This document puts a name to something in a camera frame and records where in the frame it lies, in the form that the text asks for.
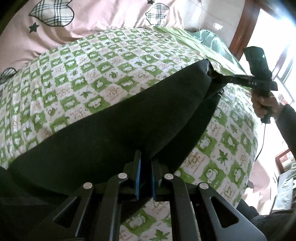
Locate teal green blanket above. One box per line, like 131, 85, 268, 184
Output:
188, 29, 246, 73

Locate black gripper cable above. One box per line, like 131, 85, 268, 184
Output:
253, 122, 266, 163

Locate green white checkered bedsheet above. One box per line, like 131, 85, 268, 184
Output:
0, 26, 260, 241

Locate dark right sleeve forearm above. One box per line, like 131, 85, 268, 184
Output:
276, 104, 296, 158

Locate pink quilt with plaid hearts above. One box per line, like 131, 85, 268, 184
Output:
1, 1, 185, 82

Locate brown wooden bed frame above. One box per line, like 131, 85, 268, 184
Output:
229, 0, 280, 60

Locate right hand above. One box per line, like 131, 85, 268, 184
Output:
251, 90, 284, 120

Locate black pants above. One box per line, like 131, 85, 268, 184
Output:
1, 59, 222, 240

